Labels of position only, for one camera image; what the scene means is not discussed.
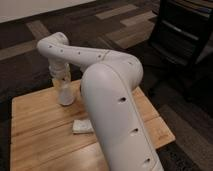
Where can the white eraser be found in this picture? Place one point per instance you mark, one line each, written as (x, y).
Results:
(82, 127)

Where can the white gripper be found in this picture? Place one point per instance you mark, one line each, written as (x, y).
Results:
(59, 70)

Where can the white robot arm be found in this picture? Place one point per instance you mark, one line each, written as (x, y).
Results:
(109, 77)

